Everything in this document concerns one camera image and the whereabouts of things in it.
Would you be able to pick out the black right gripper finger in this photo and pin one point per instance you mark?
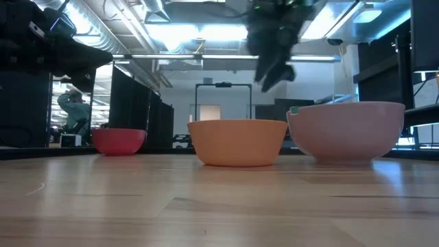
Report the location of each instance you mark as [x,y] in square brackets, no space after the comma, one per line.
[264,70]
[279,75]

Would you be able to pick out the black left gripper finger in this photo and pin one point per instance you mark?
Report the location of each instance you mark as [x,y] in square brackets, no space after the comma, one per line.
[79,58]
[84,80]

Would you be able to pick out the red bowl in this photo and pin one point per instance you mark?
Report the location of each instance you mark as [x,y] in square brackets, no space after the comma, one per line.
[118,140]

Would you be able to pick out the pink bowl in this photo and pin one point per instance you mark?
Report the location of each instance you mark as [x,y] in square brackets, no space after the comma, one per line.
[346,132]

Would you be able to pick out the person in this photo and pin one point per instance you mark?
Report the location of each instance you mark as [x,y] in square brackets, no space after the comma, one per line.
[75,109]

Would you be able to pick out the dark partition panel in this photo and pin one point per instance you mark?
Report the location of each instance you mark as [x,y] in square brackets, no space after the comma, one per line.
[24,109]

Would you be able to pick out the long ceiling light bar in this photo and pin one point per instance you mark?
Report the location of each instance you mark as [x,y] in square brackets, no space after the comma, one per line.
[164,56]

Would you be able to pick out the black desk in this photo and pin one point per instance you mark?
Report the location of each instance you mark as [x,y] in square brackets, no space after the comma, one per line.
[423,115]

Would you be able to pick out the black monitor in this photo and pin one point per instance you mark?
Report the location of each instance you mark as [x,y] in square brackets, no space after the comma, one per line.
[425,34]

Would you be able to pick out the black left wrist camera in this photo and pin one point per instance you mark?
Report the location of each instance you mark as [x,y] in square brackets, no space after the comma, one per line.
[60,24]

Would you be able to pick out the black background rig frame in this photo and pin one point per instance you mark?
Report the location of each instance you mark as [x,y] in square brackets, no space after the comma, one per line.
[223,84]

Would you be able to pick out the black folding partition wall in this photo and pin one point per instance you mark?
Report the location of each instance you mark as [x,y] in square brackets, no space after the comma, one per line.
[137,113]

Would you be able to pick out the black metal table frame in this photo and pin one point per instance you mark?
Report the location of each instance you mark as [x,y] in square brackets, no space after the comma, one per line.
[41,152]

